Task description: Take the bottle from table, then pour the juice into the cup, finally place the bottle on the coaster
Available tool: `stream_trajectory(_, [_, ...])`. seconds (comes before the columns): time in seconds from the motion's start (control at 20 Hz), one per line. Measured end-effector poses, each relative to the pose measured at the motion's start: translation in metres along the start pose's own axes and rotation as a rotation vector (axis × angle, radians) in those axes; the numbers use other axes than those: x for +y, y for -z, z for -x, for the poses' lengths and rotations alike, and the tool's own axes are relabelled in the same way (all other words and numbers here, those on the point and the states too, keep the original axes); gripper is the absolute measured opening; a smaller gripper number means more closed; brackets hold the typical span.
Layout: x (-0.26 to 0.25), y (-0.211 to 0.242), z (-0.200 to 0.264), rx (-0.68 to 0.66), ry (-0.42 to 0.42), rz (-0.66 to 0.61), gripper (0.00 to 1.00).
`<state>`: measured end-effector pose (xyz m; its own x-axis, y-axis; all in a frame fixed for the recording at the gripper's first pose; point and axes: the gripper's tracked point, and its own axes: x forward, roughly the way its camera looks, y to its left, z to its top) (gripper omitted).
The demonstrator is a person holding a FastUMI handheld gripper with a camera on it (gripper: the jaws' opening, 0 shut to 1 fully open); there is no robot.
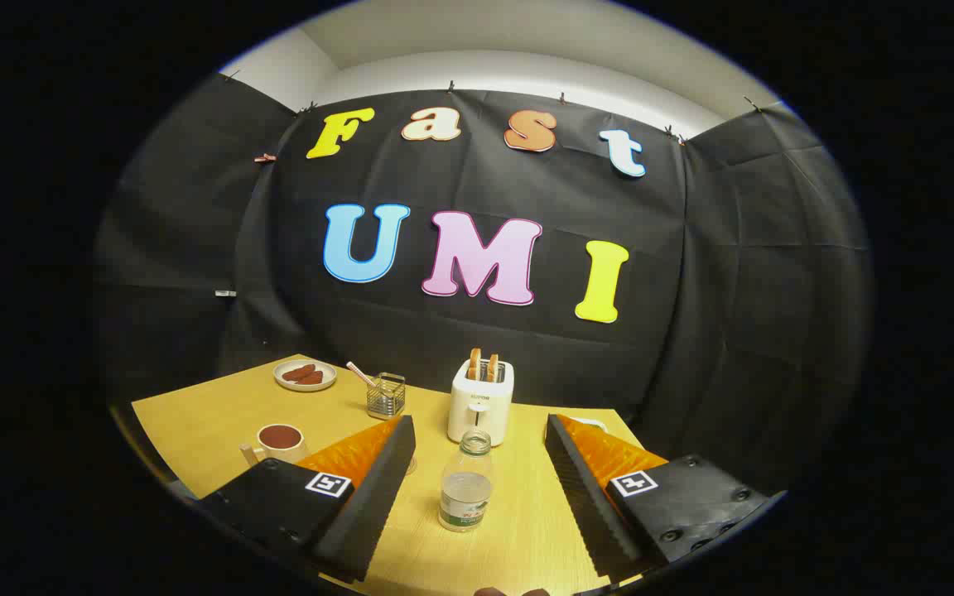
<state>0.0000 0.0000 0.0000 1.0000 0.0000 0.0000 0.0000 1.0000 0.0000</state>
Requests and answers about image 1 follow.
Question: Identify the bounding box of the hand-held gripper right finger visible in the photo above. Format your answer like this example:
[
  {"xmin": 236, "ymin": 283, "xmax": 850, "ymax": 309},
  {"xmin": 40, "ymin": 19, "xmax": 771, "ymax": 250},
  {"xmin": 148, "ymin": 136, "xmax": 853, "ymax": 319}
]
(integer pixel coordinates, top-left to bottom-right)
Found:
[{"xmin": 545, "ymin": 414, "xmax": 769, "ymax": 580}]

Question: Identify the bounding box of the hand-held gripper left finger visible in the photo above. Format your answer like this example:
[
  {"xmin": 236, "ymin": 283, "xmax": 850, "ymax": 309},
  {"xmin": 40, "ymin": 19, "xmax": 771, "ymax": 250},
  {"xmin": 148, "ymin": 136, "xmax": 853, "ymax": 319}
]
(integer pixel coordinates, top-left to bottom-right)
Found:
[{"xmin": 195, "ymin": 414, "xmax": 417, "ymax": 583}]

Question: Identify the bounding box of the clear plastic juice bottle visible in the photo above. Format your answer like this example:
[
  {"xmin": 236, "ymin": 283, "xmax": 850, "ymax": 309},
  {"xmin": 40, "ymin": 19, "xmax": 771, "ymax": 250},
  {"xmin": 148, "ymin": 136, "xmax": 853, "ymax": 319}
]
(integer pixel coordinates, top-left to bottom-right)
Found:
[{"xmin": 439, "ymin": 429, "xmax": 495, "ymax": 533}]

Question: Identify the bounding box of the beige cup with wooden handle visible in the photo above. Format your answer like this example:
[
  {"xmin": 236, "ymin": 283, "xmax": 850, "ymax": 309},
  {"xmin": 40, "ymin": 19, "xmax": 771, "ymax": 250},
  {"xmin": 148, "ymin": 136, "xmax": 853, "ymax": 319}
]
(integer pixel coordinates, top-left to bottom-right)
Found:
[{"xmin": 240, "ymin": 423, "xmax": 310, "ymax": 467}]

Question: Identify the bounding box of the white toaster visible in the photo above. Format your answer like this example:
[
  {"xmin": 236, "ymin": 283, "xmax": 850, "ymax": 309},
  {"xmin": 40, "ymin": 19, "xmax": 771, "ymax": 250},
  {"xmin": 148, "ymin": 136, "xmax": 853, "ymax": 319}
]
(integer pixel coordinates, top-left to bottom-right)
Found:
[{"xmin": 447, "ymin": 358, "xmax": 515, "ymax": 447}]

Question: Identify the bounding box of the white round plate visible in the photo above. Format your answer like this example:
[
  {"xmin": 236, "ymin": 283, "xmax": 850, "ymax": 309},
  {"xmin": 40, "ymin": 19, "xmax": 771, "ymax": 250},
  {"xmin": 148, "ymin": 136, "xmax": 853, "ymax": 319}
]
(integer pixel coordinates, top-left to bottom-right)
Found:
[{"xmin": 273, "ymin": 358, "xmax": 338, "ymax": 392}]

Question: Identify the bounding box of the wooden table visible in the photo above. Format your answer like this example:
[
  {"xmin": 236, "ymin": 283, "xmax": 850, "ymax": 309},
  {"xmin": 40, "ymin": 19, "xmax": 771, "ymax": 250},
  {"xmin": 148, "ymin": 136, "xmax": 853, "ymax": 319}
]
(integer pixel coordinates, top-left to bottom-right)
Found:
[{"xmin": 131, "ymin": 354, "xmax": 668, "ymax": 596}]

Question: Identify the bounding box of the black backdrop cloth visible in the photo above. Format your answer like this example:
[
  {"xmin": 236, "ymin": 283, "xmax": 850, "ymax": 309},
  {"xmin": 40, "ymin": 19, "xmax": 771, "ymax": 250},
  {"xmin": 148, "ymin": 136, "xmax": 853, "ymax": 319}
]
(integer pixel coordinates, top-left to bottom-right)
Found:
[{"xmin": 92, "ymin": 73, "xmax": 873, "ymax": 497}]

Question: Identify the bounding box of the wire mesh holder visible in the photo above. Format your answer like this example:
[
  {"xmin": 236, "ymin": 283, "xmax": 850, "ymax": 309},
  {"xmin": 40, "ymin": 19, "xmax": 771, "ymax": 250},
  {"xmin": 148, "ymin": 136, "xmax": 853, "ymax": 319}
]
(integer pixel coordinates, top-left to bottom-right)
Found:
[{"xmin": 366, "ymin": 372, "xmax": 407, "ymax": 420}]

